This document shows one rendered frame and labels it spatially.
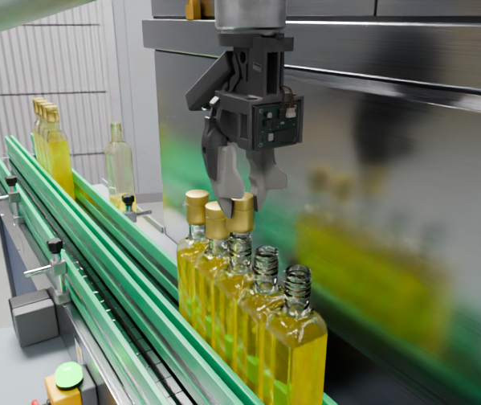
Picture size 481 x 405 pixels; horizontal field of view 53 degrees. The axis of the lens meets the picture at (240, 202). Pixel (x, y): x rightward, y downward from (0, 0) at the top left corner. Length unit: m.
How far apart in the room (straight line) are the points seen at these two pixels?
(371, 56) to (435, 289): 0.27
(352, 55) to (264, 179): 0.18
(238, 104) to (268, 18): 0.09
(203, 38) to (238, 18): 0.39
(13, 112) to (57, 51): 0.53
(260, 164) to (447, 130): 0.21
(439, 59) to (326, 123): 0.17
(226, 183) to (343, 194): 0.16
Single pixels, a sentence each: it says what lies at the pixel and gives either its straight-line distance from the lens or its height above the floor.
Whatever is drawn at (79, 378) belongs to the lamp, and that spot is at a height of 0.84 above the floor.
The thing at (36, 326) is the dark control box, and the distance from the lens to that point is 1.13.
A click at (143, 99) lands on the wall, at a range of 3.78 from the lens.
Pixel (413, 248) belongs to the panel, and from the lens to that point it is 0.58.
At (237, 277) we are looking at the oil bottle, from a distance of 0.63.
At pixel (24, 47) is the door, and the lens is 3.74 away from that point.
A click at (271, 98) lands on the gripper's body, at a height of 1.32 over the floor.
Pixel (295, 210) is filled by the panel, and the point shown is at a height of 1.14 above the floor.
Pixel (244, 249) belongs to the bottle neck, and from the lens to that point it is 0.62.
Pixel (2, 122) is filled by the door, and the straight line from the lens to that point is 3.85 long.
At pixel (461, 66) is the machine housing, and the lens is 0.52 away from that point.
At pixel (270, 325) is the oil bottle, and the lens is 0.57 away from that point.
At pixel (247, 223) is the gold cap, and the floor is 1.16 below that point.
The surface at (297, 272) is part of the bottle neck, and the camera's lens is 0.55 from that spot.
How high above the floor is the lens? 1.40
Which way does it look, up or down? 21 degrees down
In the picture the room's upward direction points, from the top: straight up
